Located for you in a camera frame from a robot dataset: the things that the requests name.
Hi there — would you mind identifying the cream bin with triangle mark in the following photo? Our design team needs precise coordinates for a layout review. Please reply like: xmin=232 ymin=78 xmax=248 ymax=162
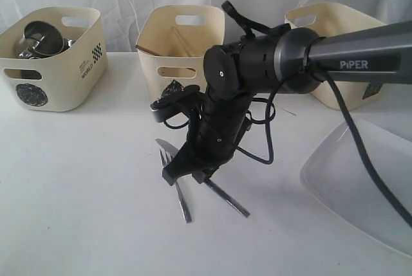
xmin=136 ymin=5 xmax=225 ymax=101

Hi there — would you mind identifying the steel bowl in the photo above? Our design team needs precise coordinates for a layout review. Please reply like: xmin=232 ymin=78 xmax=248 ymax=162
xmin=14 ymin=37 xmax=76 ymax=59

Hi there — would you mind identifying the cream bin with circle mark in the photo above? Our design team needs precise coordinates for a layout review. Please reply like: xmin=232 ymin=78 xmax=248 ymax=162
xmin=1 ymin=6 xmax=108 ymax=112

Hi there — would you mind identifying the cream bin with square mark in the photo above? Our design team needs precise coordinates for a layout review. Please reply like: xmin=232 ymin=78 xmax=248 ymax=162
xmin=284 ymin=1 xmax=392 ymax=111

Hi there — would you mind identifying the steel mug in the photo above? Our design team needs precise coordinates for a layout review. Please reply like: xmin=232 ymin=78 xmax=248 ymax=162
xmin=31 ymin=30 xmax=68 ymax=57
xmin=23 ymin=21 xmax=60 ymax=42

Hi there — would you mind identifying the white rectangular plate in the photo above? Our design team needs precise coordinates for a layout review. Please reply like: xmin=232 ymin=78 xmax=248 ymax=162
xmin=300 ymin=119 xmax=411 ymax=257

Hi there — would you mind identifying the steel mug front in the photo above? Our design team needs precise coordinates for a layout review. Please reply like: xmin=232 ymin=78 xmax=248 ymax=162
xmin=31 ymin=30 xmax=68 ymax=57

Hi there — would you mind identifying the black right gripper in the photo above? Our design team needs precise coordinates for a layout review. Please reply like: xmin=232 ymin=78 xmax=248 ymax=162
xmin=162 ymin=45 xmax=257 ymax=185

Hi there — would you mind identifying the steel fork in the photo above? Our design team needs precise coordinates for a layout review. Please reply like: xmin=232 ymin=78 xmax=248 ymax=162
xmin=160 ymin=149 xmax=192 ymax=223

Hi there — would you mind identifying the steel table knife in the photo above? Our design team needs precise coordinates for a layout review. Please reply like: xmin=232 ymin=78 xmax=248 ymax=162
xmin=155 ymin=138 xmax=250 ymax=218

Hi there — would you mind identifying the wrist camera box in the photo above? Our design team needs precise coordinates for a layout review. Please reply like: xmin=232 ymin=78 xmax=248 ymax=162
xmin=150 ymin=80 xmax=201 ymax=123

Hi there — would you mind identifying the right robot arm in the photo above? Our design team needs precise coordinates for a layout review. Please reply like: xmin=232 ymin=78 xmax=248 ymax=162
xmin=162 ymin=22 xmax=411 ymax=184

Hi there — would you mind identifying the black cable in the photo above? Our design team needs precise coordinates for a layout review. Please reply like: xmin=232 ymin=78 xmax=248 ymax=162
xmin=221 ymin=0 xmax=412 ymax=222

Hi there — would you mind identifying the wooden chopstick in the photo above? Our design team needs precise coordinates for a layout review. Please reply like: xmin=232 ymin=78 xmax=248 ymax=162
xmin=172 ymin=26 xmax=193 ymax=57
xmin=136 ymin=45 xmax=157 ymax=56

